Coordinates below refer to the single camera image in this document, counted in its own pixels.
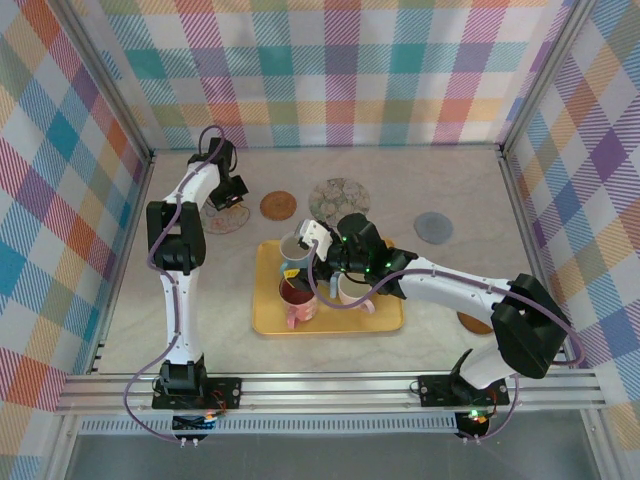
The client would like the left aluminium corner post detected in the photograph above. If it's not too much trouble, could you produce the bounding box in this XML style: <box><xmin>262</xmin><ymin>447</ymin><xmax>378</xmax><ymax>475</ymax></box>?
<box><xmin>54</xmin><ymin>0</ymin><xmax>154</xmax><ymax>159</ymax></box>

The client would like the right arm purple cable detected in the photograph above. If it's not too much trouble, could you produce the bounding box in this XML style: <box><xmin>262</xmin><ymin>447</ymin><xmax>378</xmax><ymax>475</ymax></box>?
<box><xmin>305</xmin><ymin>239</ymin><xmax>586</xmax><ymax>444</ymax></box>

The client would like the aluminium frame leg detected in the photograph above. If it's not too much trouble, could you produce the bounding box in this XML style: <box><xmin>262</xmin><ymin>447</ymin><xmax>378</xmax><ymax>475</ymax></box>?
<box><xmin>45</xmin><ymin>413</ymin><xmax>84</xmax><ymax>480</ymax></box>
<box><xmin>579</xmin><ymin>410</ymin><xmax>621</xmax><ymax>480</ymax></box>

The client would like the aluminium rear frame bar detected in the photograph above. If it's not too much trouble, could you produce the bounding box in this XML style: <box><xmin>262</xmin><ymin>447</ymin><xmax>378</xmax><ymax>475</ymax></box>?
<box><xmin>151</xmin><ymin>143</ymin><xmax>504</xmax><ymax>153</ymax></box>

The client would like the pink floral mug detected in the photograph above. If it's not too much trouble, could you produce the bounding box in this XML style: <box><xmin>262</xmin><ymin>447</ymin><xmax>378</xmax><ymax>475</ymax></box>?
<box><xmin>277</xmin><ymin>277</ymin><xmax>320</xmax><ymax>330</ymax></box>

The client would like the small light brown coaster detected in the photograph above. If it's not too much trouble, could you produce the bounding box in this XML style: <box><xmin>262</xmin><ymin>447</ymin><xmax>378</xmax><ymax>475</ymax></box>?
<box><xmin>259</xmin><ymin>191</ymin><xmax>298</xmax><ymax>221</ymax></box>

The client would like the left aluminium frame leg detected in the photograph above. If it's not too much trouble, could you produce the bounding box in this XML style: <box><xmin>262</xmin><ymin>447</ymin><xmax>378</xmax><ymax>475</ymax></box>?
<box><xmin>45</xmin><ymin>413</ymin><xmax>84</xmax><ymax>480</ymax></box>

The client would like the right aluminium frame leg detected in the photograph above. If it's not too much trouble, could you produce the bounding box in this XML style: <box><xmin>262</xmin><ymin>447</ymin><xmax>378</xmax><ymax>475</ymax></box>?
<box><xmin>579</xmin><ymin>410</ymin><xmax>621</xmax><ymax>480</ymax></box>

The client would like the large green floral coaster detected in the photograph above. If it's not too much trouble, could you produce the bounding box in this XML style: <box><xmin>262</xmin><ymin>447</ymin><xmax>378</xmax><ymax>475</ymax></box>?
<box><xmin>308</xmin><ymin>178</ymin><xmax>371</xmax><ymax>229</ymax></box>

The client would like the aluminium mounting rail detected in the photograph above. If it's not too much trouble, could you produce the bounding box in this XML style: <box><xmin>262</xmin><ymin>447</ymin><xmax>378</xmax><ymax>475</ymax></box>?
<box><xmin>53</xmin><ymin>372</ymin><xmax>610</xmax><ymax>417</ymax></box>

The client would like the light blue white-lined mug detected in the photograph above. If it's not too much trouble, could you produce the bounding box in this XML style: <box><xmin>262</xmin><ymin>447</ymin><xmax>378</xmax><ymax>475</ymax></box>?
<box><xmin>278</xmin><ymin>232</ymin><xmax>315</xmax><ymax>277</ymax></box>

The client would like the small grey coaster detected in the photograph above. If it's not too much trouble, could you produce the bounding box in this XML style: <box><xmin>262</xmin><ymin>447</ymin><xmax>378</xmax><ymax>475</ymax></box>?
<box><xmin>413</xmin><ymin>211</ymin><xmax>455</xmax><ymax>245</ymax></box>

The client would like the aluminium side bar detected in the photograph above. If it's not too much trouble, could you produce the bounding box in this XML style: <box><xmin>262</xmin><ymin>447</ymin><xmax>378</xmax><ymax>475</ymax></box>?
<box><xmin>498</xmin><ymin>149</ymin><xmax>576</xmax><ymax>370</ymax></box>
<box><xmin>85</xmin><ymin>152</ymin><xmax>155</xmax><ymax>375</ymax></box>

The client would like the pale pink mug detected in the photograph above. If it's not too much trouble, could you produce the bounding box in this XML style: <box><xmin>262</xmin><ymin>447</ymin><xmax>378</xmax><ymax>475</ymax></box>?
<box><xmin>337</xmin><ymin>276</ymin><xmax>376</xmax><ymax>315</ymax></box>

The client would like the right aluminium corner post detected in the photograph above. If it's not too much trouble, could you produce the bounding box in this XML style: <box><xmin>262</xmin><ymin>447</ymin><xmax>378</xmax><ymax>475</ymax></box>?
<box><xmin>498</xmin><ymin>0</ymin><xmax>600</xmax><ymax>154</ymax></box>

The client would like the slotted grey cable duct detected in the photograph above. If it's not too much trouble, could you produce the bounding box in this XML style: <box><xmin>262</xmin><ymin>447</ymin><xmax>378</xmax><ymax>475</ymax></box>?
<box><xmin>78</xmin><ymin>415</ymin><xmax>460</xmax><ymax>435</ymax></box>

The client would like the right aluminium side bar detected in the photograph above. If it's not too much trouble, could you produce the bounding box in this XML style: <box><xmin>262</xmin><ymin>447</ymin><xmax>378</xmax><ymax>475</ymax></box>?
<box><xmin>498</xmin><ymin>149</ymin><xmax>576</xmax><ymax>370</ymax></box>

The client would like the small dark brown coaster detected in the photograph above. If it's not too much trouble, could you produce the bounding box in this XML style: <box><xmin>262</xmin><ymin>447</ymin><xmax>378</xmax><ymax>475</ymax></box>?
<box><xmin>457</xmin><ymin>311</ymin><xmax>495</xmax><ymax>336</ymax></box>

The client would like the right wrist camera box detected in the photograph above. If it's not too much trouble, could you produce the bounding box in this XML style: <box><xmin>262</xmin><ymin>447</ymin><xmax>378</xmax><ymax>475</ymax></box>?
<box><xmin>298</xmin><ymin>219</ymin><xmax>335</xmax><ymax>261</ymax></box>

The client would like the yellow tray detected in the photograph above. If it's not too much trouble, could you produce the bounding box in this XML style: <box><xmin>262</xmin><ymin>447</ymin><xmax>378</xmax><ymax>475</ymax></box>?
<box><xmin>251</xmin><ymin>238</ymin><xmax>405</xmax><ymax>335</ymax></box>

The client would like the aluminium corner post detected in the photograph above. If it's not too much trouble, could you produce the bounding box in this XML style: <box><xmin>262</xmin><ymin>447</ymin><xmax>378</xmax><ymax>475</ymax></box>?
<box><xmin>54</xmin><ymin>0</ymin><xmax>154</xmax><ymax>159</ymax></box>
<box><xmin>498</xmin><ymin>0</ymin><xmax>600</xmax><ymax>154</ymax></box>

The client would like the left aluminium side bar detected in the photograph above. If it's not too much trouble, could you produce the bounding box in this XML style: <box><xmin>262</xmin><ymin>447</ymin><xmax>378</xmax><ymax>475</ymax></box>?
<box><xmin>85</xmin><ymin>152</ymin><xmax>155</xmax><ymax>375</ymax></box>

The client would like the large pink floral coaster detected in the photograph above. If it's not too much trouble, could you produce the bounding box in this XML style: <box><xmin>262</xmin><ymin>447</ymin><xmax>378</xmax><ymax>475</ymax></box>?
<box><xmin>201</xmin><ymin>202</ymin><xmax>252</xmax><ymax>236</ymax></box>

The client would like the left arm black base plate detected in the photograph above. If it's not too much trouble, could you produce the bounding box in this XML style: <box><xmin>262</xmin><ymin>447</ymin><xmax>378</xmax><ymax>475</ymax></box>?
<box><xmin>151</xmin><ymin>377</ymin><xmax>244</xmax><ymax>412</ymax></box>

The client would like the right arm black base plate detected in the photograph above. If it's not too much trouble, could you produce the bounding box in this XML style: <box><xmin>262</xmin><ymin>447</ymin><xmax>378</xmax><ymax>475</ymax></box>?
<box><xmin>417</xmin><ymin>373</ymin><xmax>511</xmax><ymax>408</ymax></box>

